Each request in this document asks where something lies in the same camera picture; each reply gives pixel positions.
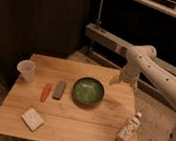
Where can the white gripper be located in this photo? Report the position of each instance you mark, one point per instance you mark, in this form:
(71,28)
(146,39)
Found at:
(125,76)

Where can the green ceramic bowl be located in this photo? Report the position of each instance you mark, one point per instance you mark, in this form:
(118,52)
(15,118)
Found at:
(88,91)

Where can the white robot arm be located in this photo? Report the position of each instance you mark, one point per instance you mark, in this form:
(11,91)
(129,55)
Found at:
(141,60)

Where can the long wooden beam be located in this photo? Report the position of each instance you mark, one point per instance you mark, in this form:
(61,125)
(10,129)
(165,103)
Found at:
(103,37)

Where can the white plastic bottle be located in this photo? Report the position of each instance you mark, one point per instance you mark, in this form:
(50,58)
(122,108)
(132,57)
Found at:
(129,128)

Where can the metal pole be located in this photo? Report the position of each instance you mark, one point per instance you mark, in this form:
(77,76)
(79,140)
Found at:
(99,13)

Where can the grey rectangular block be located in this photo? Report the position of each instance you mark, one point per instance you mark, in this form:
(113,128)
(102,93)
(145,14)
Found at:
(59,89)

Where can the low wooden table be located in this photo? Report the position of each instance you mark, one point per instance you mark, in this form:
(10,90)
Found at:
(64,120)

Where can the orange carrot toy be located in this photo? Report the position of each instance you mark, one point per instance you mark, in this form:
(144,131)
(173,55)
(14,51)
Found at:
(45,92)

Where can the translucent plastic cup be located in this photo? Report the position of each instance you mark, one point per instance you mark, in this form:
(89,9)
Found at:
(26,68)

